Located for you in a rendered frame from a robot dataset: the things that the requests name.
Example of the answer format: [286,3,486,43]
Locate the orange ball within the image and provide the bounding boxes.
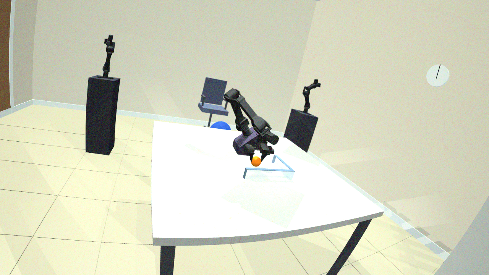
[252,158,261,167]

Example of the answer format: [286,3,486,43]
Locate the clear low corner walls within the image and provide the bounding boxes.
[245,155,295,180]

